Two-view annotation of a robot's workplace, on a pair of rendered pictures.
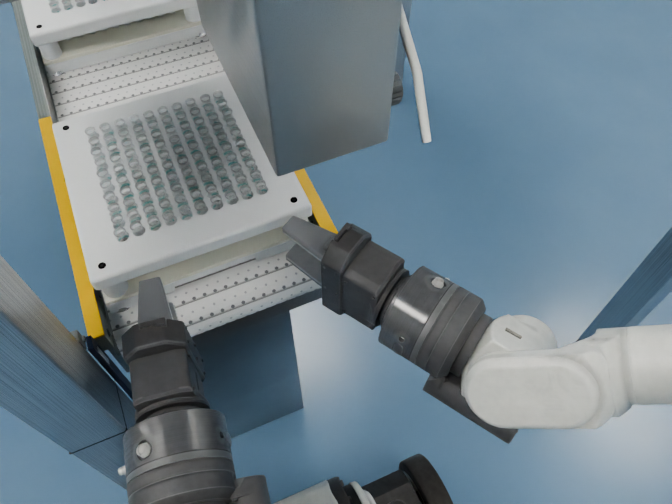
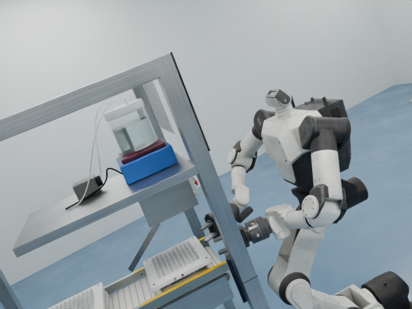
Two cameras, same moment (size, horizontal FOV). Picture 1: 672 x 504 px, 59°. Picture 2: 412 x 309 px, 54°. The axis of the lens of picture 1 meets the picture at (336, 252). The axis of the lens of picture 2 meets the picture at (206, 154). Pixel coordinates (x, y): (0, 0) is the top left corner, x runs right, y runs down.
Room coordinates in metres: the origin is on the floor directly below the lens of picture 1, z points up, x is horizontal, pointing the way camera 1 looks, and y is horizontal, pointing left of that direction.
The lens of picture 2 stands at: (-0.11, 1.57, 1.62)
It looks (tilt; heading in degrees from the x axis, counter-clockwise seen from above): 14 degrees down; 282
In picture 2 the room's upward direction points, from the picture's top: 21 degrees counter-clockwise
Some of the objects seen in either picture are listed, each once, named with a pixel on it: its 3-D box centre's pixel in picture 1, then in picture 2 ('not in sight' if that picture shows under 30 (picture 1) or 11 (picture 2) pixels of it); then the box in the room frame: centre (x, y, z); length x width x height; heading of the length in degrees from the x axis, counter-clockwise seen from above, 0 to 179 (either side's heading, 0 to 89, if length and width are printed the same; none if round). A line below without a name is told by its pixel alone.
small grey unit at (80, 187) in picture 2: not in sight; (89, 186); (0.64, 0.21, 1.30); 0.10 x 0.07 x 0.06; 24
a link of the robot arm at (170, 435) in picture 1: (169, 408); (244, 235); (0.17, 0.15, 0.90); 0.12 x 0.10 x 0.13; 16
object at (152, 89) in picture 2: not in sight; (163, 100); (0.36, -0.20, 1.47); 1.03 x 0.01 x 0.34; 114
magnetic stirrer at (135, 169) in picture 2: not in sight; (144, 158); (0.42, 0.13, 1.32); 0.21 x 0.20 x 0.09; 114
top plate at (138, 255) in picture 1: (176, 167); (175, 261); (0.46, 0.19, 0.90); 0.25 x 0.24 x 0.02; 114
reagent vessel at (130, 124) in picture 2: not in sight; (130, 124); (0.42, 0.14, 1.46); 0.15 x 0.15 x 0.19
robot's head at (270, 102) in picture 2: not in sight; (278, 101); (-0.12, -0.06, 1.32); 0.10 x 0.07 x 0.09; 113
